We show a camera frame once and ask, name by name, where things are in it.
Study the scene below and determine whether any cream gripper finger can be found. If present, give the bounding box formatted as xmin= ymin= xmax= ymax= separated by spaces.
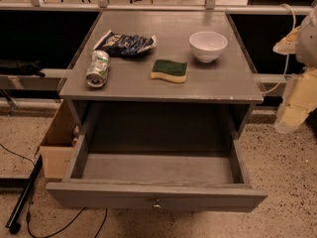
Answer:
xmin=274 ymin=67 xmax=317 ymax=134
xmin=272 ymin=27 xmax=300 ymax=56

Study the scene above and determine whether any white rounded gripper body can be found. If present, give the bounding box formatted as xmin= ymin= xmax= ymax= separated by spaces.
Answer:
xmin=295 ymin=7 xmax=317 ymax=67

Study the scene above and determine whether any grey top drawer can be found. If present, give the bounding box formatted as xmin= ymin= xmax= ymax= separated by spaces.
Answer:
xmin=45 ymin=101 xmax=268 ymax=213

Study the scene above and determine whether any white ceramic bowl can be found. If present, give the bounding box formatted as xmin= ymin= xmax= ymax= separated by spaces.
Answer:
xmin=189 ymin=31 xmax=228 ymax=62

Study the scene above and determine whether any green and yellow sponge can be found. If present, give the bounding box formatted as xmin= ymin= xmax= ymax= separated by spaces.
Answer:
xmin=151 ymin=59 xmax=187 ymax=83

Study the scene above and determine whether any grey wooden cabinet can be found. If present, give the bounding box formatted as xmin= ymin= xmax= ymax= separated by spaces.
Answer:
xmin=58 ymin=9 xmax=264 ymax=141

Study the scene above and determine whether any crumpled blue chip bag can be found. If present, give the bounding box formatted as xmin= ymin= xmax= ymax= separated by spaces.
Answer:
xmin=93 ymin=30 xmax=157 ymax=57

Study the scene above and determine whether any crushed silver soda can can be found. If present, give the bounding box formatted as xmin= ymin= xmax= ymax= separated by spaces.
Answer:
xmin=86 ymin=51 xmax=110 ymax=88

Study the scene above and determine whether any brown cardboard box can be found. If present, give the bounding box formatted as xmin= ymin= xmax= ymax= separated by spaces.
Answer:
xmin=40 ymin=101 xmax=76 ymax=179

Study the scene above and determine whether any black bar on floor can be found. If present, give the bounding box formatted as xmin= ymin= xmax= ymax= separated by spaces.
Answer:
xmin=6 ymin=157 xmax=43 ymax=234

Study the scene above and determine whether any white hanging cable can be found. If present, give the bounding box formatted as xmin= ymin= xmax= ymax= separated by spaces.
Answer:
xmin=261 ymin=3 xmax=297 ymax=96

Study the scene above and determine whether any metal frame railing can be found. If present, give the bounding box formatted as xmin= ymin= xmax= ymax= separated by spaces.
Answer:
xmin=0 ymin=0 xmax=317 ymax=17

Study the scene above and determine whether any black object on rail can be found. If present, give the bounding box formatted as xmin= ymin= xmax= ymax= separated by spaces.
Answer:
xmin=0 ymin=59 xmax=46 ymax=77

